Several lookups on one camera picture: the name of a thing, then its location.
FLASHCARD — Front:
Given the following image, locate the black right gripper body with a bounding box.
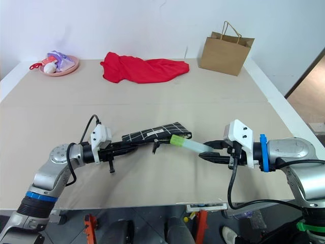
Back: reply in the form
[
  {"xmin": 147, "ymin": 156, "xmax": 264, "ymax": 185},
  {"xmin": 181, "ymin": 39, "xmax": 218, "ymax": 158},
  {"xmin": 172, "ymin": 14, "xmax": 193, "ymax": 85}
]
[{"xmin": 223, "ymin": 141, "xmax": 248, "ymax": 170}]

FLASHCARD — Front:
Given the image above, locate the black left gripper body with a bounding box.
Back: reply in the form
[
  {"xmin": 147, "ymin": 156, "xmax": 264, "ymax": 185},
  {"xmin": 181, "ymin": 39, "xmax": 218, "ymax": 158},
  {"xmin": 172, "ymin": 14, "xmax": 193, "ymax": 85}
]
[{"xmin": 97, "ymin": 142, "xmax": 122, "ymax": 175}]

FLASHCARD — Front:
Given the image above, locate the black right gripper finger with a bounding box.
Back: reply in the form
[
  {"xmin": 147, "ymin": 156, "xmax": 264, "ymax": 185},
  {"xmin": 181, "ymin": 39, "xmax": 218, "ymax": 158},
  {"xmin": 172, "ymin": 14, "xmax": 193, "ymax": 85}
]
[
  {"xmin": 204, "ymin": 140, "xmax": 225, "ymax": 149},
  {"xmin": 199, "ymin": 151, "xmax": 231, "ymax": 165}
]

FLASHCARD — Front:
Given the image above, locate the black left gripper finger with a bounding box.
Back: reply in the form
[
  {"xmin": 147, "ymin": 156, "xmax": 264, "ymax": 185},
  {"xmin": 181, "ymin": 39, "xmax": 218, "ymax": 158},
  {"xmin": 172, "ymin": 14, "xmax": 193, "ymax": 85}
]
[
  {"xmin": 114, "ymin": 141, "xmax": 140, "ymax": 149},
  {"xmin": 118, "ymin": 147, "xmax": 139, "ymax": 157}
]

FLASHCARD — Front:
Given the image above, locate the black grid pencil pouch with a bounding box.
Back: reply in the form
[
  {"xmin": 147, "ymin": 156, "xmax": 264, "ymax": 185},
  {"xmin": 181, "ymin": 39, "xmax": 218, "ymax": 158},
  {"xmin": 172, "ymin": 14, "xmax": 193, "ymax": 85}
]
[{"xmin": 121, "ymin": 121, "xmax": 193, "ymax": 155}]

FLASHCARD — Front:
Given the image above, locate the green highlighter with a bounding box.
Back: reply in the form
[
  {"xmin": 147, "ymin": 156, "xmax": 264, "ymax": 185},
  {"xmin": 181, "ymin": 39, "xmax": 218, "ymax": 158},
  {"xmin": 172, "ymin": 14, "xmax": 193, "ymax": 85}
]
[{"xmin": 170, "ymin": 135, "xmax": 219, "ymax": 155}]

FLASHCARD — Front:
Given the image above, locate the orange stand leg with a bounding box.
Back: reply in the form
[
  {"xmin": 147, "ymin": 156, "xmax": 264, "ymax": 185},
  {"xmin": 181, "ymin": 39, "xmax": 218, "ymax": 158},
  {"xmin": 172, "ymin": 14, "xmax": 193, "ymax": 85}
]
[
  {"xmin": 194, "ymin": 209, "xmax": 208, "ymax": 244},
  {"xmin": 83, "ymin": 213, "xmax": 99, "ymax": 244}
]

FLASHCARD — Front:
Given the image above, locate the bystander's shoe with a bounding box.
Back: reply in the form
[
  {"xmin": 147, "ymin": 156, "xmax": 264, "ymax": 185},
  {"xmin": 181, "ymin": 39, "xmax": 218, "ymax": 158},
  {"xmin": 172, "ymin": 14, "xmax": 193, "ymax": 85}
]
[{"xmin": 222, "ymin": 226, "xmax": 238, "ymax": 243}]

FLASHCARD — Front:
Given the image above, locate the red cloth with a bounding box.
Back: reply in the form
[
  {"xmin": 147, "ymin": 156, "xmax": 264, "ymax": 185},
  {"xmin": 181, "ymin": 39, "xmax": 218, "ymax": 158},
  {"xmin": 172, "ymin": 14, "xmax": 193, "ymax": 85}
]
[{"xmin": 100, "ymin": 51, "xmax": 190, "ymax": 84}]

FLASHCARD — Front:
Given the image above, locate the dark rounded shape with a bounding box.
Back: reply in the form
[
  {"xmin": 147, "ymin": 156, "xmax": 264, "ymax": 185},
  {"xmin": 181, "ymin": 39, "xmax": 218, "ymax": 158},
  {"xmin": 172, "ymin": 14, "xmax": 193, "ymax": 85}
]
[{"xmin": 166, "ymin": 217, "xmax": 196, "ymax": 244}]

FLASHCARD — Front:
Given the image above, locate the brown paper bag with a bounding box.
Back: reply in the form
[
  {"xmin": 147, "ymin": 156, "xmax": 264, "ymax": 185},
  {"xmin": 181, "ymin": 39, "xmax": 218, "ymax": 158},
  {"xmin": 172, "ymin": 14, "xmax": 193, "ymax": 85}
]
[{"xmin": 198, "ymin": 20, "xmax": 255, "ymax": 76}]

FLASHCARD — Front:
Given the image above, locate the pink plate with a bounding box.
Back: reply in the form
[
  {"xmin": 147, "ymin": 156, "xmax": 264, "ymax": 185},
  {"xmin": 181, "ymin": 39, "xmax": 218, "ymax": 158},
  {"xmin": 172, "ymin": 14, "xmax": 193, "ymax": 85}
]
[{"xmin": 39, "ymin": 55, "xmax": 80, "ymax": 77}]

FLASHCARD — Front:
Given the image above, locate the purple plastic toy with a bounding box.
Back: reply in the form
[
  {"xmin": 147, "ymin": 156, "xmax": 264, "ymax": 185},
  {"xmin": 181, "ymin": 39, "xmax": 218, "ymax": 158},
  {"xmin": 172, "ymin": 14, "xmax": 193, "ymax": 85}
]
[{"xmin": 46, "ymin": 50, "xmax": 72, "ymax": 73}]

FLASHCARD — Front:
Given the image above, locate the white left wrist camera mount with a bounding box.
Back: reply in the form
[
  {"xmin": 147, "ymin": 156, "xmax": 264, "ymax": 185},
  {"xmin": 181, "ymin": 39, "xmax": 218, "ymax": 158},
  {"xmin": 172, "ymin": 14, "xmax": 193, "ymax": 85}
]
[{"xmin": 90, "ymin": 124, "xmax": 112, "ymax": 163}]

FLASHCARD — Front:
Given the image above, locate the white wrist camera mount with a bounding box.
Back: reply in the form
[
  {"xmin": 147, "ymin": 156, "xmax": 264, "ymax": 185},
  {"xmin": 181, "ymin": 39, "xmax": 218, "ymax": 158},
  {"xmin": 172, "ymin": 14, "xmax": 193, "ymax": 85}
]
[
  {"xmin": 222, "ymin": 119, "xmax": 255, "ymax": 169},
  {"xmin": 90, "ymin": 124, "xmax": 112, "ymax": 163}
]

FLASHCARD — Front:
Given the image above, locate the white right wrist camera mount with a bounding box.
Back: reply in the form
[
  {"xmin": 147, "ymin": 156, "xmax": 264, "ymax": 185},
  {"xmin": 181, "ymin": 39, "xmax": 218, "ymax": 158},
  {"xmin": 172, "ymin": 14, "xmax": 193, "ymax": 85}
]
[{"xmin": 222, "ymin": 119, "xmax": 255, "ymax": 169}]

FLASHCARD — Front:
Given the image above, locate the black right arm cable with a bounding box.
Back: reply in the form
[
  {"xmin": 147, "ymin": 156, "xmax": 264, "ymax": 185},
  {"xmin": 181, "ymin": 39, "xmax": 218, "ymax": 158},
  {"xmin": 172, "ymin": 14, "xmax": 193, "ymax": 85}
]
[{"xmin": 227, "ymin": 151, "xmax": 325, "ymax": 213}]

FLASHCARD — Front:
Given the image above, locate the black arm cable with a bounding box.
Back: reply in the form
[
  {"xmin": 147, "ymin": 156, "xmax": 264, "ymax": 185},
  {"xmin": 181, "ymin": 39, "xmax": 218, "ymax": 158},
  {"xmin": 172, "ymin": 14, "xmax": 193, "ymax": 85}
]
[
  {"xmin": 66, "ymin": 114, "xmax": 102, "ymax": 188},
  {"xmin": 227, "ymin": 151, "xmax": 325, "ymax": 213}
]

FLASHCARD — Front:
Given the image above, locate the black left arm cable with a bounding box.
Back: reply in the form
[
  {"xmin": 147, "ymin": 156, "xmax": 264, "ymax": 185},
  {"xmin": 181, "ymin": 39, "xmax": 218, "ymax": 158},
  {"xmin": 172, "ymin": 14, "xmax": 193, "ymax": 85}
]
[{"xmin": 66, "ymin": 114, "xmax": 102, "ymax": 188}]

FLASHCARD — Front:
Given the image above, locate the grey table frame bracket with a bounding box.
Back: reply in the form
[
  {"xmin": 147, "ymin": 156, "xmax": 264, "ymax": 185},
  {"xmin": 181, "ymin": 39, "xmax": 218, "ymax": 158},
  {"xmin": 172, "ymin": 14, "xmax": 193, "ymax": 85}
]
[{"xmin": 49, "ymin": 209, "xmax": 68, "ymax": 226}]

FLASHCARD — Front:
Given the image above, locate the dark door frame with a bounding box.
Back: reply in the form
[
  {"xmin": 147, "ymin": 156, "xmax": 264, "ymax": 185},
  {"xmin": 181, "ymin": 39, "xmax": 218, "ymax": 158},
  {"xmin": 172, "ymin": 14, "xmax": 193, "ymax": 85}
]
[{"xmin": 284, "ymin": 47, "xmax": 325, "ymax": 100}]

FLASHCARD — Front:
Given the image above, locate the red-handled tool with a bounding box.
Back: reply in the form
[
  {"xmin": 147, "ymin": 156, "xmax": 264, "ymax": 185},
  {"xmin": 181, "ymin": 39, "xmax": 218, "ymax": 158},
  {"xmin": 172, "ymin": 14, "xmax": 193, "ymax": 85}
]
[{"xmin": 29, "ymin": 57, "xmax": 58, "ymax": 71}]

